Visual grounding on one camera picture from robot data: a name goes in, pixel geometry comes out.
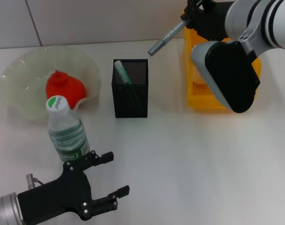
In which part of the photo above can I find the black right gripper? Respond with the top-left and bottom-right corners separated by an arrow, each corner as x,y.
180,0 -> 234,42

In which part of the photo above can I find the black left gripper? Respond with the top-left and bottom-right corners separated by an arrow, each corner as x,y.
17,150 -> 131,223

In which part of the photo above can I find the grey marker pen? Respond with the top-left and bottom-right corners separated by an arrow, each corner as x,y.
148,20 -> 188,56

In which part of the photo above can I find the green label water bottle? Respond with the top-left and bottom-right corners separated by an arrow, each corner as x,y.
45,95 -> 91,164

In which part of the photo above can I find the mint green pen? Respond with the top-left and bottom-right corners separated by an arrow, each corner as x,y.
114,60 -> 143,111

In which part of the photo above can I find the red-orange toy fruit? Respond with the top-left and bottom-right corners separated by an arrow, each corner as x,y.
45,69 -> 87,110

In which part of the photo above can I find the black mesh pen holder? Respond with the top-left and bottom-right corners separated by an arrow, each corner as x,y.
111,58 -> 149,119

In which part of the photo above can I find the wavy glass fruit plate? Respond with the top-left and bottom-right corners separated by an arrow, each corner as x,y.
0,45 -> 102,125

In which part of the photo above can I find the yellow plastic storage bin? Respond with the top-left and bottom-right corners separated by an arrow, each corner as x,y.
183,27 -> 262,115

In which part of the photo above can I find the left gripper plug cable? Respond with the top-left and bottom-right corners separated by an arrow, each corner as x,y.
26,173 -> 45,189

